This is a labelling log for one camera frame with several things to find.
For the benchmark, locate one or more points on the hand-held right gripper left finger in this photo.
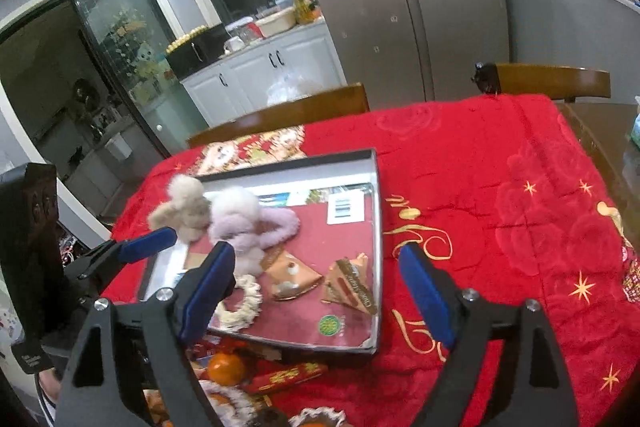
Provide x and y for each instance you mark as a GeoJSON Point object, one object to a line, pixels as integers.
{"type": "Point", "coordinates": [207, 292]}

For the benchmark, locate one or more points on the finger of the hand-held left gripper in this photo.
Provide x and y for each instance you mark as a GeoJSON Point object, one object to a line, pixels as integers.
{"type": "Point", "coordinates": [147, 243]}

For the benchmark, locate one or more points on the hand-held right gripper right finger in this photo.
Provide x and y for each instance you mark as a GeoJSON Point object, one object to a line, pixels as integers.
{"type": "Point", "coordinates": [427, 297]}

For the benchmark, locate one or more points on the cream scrunchie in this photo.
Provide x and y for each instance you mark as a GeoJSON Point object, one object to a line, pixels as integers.
{"type": "Point", "coordinates": [252, 302]}

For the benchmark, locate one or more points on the beige fluffy hair claw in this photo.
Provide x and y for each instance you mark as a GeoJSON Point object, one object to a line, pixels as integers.
{"type": "Point", "coordinates": [185, 207]}

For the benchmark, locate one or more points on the triangular snack packet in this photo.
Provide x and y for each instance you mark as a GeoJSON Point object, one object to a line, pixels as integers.
{"type": "Point", "coordinates": [350, 287]}
{"type": "Point", "coordinates": [292, 274]}

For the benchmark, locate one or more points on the white fluffy hair claw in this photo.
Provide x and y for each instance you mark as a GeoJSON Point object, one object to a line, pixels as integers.
{"type": "Point", "coordinates": [235, 202]}

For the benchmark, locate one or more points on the pink fluffy hair claw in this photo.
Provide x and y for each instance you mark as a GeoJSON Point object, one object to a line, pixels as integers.
{"type": "Point", "coordinates": [286, 227]}

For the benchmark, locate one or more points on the black gift box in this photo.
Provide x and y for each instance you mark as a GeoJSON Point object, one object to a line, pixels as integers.
{"type": "Point", "coordinates": [320, 234]}

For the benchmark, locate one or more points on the tangerine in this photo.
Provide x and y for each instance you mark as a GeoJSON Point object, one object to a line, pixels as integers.
{"type": "Point", "coordinates": [226, 368]}

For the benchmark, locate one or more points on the red printed blanket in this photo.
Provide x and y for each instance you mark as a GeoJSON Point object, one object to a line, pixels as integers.
{"type": "Point", "coordinates": [500, 257]}

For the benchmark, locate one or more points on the white trash bin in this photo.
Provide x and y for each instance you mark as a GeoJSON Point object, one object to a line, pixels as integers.
{"type": "Point", "coordinates": [120, 147]}

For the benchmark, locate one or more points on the white beaded scrunchie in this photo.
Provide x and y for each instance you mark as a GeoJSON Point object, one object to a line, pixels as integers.
{"type": "Point", "coordinates": [235, 399]}

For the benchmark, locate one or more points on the red gold snack bar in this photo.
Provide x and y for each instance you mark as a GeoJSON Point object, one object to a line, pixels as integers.
{"type": "Point", "coordinates": [287, 377]}

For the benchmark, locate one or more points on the glass sliding door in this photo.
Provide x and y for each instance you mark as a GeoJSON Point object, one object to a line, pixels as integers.
{"type": "Point", "coordinates": [125, 57]}

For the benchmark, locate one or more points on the white kitchen cabinet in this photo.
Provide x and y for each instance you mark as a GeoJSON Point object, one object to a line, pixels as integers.
{"type": "Point", "coordinates": [250, 72]}

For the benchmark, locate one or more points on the wooden chair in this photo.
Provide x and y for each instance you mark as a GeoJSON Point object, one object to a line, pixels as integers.
{"type": "Point", "coordinates": [550, 79]}
{"type": "Point", "coordinates": [300, 107]}

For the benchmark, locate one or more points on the black clip on chair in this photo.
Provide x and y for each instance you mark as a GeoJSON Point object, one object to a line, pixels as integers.
{"type": "Point", "coordinates": [484, 76]}

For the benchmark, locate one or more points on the beige bowl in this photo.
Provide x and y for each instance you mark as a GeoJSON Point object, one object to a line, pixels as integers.
{"type": "Point", "coordinates": [275, 23]}

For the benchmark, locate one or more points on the tissue pack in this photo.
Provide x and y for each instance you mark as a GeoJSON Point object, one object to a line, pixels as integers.
{"type": "Point", "coordinates": [636, 127]}

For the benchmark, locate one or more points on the silver refrigerator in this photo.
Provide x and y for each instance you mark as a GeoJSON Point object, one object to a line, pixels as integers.
{"type": "Point", "coordinates": [400, 7]}

